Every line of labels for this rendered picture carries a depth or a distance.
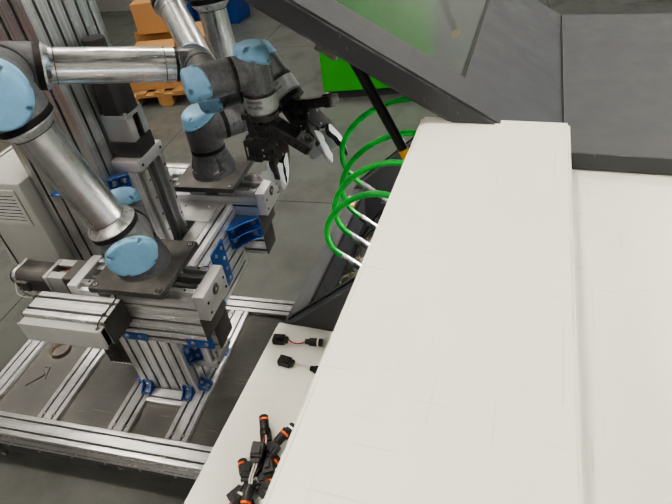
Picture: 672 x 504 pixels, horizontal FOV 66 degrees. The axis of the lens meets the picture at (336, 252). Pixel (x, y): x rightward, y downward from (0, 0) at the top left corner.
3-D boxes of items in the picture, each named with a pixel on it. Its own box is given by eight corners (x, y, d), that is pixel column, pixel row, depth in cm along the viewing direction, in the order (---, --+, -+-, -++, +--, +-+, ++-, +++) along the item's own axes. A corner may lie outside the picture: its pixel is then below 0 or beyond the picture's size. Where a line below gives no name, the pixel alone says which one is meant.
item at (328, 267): (356, 225, 190) (353, 188, 179) (368, 226, 188) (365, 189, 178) (295, 356, 145) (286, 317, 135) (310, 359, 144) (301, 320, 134)
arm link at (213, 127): (184, 144, 177) (172, 106, 168) (221, 131, 181) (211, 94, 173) (196, 157, 168) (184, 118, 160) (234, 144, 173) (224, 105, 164)
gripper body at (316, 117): (313, 140, 142) (287, 104, 142) (332, 122, 137) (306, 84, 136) (297, 147, 137) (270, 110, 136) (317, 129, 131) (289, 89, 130)
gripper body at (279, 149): (260, 148, 132) (250, 103, 124) (291, 150, 129) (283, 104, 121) (247, 163, 126) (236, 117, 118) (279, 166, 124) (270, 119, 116)
